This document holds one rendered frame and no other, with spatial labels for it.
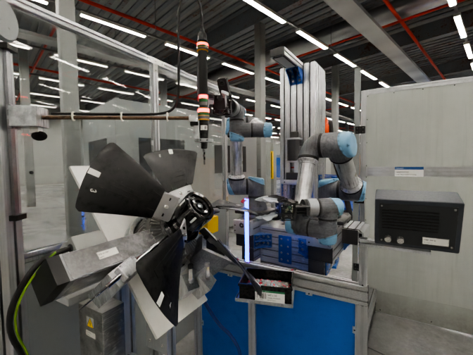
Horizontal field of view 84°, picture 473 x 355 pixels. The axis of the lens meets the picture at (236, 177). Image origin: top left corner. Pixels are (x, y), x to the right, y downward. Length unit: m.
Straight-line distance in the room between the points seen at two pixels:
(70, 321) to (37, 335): 0.14
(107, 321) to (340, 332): 0.95
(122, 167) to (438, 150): 2.33
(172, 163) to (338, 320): 0.98
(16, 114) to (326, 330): 1.49
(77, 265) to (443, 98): 2.58
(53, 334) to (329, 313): 1.26
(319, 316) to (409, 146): 1.70
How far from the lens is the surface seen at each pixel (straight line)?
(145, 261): 0.68
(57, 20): 1.60
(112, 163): 0.87
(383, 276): 2.79
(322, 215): 1.13
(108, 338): 1.21
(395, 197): 1.13
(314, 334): 1.43
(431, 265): 2.76
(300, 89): 1.91
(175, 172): 1.06
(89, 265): 0.82
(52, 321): 1.60
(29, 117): 1.17
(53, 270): 0.79
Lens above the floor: 1.37
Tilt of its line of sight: 3 degrees down
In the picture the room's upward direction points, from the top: 1 degrees counter-clockwise
